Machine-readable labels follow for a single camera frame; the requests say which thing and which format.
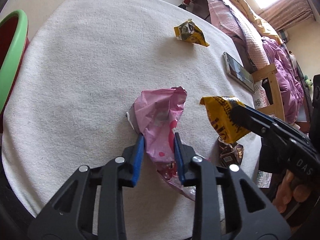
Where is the dark brown candy wrapper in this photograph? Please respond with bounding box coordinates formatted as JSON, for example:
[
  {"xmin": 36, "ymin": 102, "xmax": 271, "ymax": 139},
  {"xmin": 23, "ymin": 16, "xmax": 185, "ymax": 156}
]
[{"xmin": 218, "ymin": 137, "xmax": 244, "ymax": 167}]

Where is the small yellow snack wrapper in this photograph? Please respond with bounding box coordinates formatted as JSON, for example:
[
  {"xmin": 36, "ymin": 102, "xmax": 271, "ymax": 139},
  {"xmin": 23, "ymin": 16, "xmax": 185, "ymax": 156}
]
[{"xmin": 174, "ymin": 19, "xmax": 209, "ymax": 47}]

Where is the yellow floral quilt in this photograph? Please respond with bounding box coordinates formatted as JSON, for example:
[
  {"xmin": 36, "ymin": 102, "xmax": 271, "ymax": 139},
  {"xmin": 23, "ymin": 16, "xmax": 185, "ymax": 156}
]
[{"xmin": 230, "ymin": 0, "xmax": 283, "ymax": 45}]

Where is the pink plastic wrapper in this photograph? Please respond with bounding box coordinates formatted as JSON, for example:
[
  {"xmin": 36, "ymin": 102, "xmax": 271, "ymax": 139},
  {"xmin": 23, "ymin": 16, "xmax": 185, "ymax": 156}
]
[{"xmin": 126, "ymin": 87, "xmax": 195, "ymax": 200}]

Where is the purple quilt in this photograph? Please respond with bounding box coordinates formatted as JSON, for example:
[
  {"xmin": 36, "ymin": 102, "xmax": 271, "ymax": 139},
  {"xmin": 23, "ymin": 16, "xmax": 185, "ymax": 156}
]
[{"xmin": 262, "ymin": 36, "xmax": 304, "ymax": 124}]

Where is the wooden chair frame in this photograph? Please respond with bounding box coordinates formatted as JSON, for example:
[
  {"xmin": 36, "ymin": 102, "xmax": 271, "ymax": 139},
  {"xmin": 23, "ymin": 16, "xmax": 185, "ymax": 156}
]
[{"xmin": 252, "ymin": 63, "xmax": 285, "ymax": 121}]

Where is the pink bed blanket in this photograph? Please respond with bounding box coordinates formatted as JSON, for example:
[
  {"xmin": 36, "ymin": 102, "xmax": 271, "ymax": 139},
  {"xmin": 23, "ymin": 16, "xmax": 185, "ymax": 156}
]
[{"xmin": 207, "ymin": 0, "xmax": 270, "ymax": 73}]

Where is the yellow black snack bag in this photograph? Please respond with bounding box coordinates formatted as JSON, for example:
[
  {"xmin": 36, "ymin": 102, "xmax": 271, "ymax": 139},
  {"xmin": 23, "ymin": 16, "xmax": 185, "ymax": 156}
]
[{"xmin": 200, "ymin": 96, "xmax": 250, "ymax": 144}]

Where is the smartphone with lit screen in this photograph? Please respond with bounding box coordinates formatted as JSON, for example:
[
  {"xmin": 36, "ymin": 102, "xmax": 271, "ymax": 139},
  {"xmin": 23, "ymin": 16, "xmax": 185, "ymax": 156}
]
[{"xmin": 223, "ymin": 52, "xmax": 255, "ymax": 94}]

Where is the pink window curtain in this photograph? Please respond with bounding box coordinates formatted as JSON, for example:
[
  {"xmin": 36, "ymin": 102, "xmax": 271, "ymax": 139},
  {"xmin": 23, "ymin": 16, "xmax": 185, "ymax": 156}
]
[{"xmin": 258, "ymin": 0, "xmax": 315, "ymax": 31}]

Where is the right hand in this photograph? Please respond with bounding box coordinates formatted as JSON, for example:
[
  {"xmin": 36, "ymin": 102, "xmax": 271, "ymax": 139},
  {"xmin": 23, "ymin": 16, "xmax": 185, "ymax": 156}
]
[{"xmin": 269, "ymin": 170, "xmax": 319, "ymax": 215}]

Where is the green red plastic basin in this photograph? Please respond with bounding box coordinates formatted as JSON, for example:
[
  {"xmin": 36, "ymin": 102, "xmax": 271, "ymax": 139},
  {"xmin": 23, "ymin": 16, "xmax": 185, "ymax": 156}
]
[{"xmin": 0, "ymin": 9, "xmax": 29, "ymax": 112}]

